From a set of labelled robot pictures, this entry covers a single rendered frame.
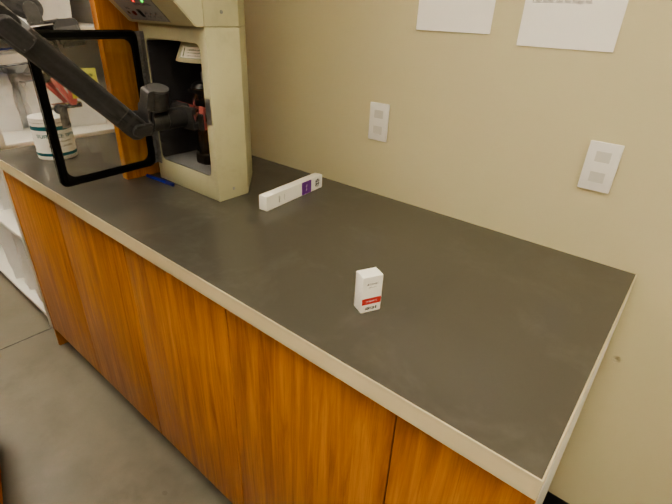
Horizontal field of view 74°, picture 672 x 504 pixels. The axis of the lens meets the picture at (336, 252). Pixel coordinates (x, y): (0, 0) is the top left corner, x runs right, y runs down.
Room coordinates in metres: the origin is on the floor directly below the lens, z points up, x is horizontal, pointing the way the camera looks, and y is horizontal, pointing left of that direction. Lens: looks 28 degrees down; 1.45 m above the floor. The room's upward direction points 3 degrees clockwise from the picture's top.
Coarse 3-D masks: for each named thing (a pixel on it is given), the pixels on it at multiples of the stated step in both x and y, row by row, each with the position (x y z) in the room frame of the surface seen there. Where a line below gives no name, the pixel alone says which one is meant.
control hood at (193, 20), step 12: (156, 0) 1.23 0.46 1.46; (168, 0) 1.20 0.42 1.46; (180, 0) 1.20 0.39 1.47; (192, 0) 1.23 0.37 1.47; (168, 12) 1.25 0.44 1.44; (180, 12) 1.21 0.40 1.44; (192, 12) 1.22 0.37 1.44; (168, 24) 1.31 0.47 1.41; (180, 24) 1.26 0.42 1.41; (192, 24) 1.23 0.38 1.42
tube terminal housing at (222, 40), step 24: (216, 0) 1.28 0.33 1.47; (240, 0) 1.42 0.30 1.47; (144, 24) 1.42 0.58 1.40; (216, 24) 1.28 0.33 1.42; (240, 24) 1.38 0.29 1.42; (216, 48) 1.27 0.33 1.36; (240, 48) 1.34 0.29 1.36; (216, 72) 1.27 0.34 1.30; (240, 72) 1.33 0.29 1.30; (216, 96) 1.26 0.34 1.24; (240, 96) 1.33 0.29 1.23; (216, 120) 1.26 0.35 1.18; (240, 120) 1.32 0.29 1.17; (216, 144) 1.25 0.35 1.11; (240, 144) 1.32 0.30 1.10; (168, 168) 1.41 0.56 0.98; (216, 168) 1.25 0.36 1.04; (240, 168) 1.31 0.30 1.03; (216, 192) 1.26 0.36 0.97; (240, 192) 1.31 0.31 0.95
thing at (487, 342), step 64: (64, 192) 1.27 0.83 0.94; (128, 192) 1.29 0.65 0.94; (192, 192) 1.32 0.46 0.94; (256, 192) 1.34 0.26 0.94; (320, 192) 1.37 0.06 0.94; (192, 256) 0.91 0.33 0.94; (256, 256) 0.92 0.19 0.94; (320, 256) 0.94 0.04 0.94; (384, 256) 0.95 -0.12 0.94; (448, 256) 0.97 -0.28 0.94; (512, 256) 0.98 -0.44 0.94; (576, 256) 1.00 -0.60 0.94; (256, 320) 0.70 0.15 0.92; (320, 320) 0.69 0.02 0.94; (384, 320) 0.70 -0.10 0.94; (448, 320) 0.70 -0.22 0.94; (512, 320) 0.71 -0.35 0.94; (576, 320) 0.72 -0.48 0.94; (384, 384) 0.53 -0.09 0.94; (448, 384) 0.53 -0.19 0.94; (512, 384) 0.54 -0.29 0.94; (576, 384) 0.55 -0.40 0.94; (512, 448) 0.42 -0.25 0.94
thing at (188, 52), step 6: (186, 42) 1.36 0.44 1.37; (180, 48) 1.37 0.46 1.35; (186, 48) 1.35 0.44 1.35; (192, 48) 1.34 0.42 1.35; (198, 48) 1.34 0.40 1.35; (180, 54) 1.36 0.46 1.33; (186, 54) 1.34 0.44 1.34; (192, 54) 1.34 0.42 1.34; (198, 54) 1.33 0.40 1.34; (180, 60) 1.35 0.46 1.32; (186, 60) 1.33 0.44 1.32; (192, 60) 1.33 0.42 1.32; (198, 60) 1.33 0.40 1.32
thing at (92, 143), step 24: (72, 48) 1.27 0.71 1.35; (96, 48) 1.32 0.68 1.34; (120, 48) 1.38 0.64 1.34; (96, 72) 1.31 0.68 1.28; (120, 72) 1.37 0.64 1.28; (48, 96) 1.19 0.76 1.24; (72, 96) 1.24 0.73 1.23; (120, 96) 1.36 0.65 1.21; (72, 120) 1.23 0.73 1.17; (96, 120) 1.29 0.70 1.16; (72, 144) 1.22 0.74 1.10; (96, 144) 1.27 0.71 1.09; (120, 144) 1.33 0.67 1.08; (144, 144) 1.40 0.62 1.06; (72, 168) 1.21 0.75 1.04; (96, 168) 1.26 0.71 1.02
